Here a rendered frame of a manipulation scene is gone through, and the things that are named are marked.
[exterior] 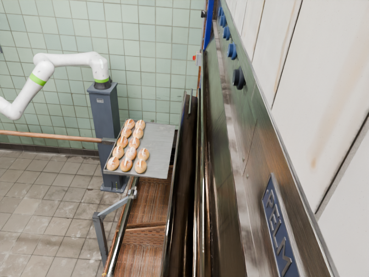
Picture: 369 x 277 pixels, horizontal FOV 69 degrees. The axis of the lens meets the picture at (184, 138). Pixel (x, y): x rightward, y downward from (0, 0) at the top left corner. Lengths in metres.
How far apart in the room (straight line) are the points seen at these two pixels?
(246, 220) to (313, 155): 0.26
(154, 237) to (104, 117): 1.20
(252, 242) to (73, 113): 3.02
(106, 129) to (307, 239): 2.46
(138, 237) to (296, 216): 1.69
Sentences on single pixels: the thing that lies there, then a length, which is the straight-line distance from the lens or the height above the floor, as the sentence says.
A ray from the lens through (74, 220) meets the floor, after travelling 2.95.
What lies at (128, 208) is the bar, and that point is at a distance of 1.41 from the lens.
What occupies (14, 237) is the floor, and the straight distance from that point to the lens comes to 3.03.
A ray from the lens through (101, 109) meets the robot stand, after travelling 2.51.
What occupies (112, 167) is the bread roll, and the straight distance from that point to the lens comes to 1.58.
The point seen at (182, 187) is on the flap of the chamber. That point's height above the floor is 1.42.
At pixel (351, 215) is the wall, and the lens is 0.18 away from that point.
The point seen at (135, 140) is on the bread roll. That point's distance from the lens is 1.73.
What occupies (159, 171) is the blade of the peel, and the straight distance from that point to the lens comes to 1.58.
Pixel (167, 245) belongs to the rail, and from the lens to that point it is 0.96.
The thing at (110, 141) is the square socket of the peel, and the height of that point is 1.21.
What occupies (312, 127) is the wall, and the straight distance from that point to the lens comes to 0.23.
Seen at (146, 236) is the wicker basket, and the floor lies 0.70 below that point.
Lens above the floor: 2.26
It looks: 36 degrees down
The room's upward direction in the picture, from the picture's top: 4 degrees clockwise
